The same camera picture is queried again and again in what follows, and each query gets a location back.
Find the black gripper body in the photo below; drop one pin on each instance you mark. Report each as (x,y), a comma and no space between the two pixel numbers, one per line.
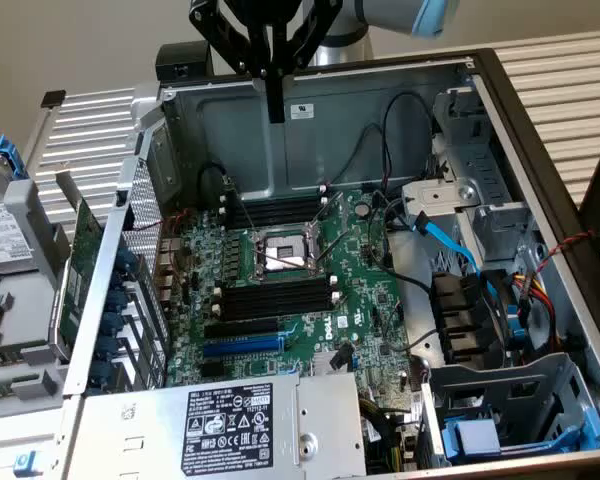
(275,12)

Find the RAM slot white latches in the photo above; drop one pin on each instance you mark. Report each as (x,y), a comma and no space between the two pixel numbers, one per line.
(275,214)
(275,201)
(280,293)
(280,310)

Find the black box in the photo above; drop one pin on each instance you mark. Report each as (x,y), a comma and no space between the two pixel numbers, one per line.
(185,60)

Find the open silver PC case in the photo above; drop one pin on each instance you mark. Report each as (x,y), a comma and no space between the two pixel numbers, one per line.
(240,140)

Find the thin metal locking lever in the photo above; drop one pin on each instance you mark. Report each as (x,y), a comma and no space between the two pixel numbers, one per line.
(330,230)
(241,205)

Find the coin battery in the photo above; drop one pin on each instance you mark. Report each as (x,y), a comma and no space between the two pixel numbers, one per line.
(363,209)

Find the metal drive bay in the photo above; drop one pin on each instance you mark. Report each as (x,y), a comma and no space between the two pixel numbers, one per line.
(480,165)

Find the CPU socket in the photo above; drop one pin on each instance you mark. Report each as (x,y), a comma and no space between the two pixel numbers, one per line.
(285,247)

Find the metal rear port block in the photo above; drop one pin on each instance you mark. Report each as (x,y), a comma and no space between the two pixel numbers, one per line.
(170,250)

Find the blue disk caddy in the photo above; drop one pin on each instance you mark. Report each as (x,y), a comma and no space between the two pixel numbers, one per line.
(10,155)

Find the green graphics card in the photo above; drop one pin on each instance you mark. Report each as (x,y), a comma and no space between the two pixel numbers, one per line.
(82,250)

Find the green motherboard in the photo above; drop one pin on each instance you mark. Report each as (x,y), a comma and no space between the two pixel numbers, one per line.
(370,300)

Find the long black expansion slot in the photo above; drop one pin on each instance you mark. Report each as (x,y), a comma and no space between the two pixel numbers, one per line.
(240,328)

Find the hard disk white label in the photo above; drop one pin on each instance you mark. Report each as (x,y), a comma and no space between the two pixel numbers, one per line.
(0,235)

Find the blue expansion slot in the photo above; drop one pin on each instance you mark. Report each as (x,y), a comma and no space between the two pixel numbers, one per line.
(240,346)

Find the black fan shroud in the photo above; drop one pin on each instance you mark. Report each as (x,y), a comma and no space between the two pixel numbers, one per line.
(455,310)

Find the grey parts rack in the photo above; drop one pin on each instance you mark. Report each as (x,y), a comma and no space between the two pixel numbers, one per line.
(30,300)

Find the silver chipset heatsink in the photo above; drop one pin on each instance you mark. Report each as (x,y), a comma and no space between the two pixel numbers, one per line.
(320,362)

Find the short black expansion slot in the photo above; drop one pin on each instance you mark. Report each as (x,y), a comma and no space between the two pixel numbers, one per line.
(212,369)

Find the silver power supply black label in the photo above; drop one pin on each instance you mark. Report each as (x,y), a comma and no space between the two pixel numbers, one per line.
(130,440)

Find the grey disk bay cage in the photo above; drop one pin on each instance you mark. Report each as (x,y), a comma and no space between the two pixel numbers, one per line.
(555,380)

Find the blue case latch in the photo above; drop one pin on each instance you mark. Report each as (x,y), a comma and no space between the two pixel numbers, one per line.
(25,462)

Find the small black bracket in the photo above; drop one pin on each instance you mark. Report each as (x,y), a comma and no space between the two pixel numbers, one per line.
(53,98)

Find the blue disk bracket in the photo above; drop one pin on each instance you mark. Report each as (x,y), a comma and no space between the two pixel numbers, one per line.
(475,440)

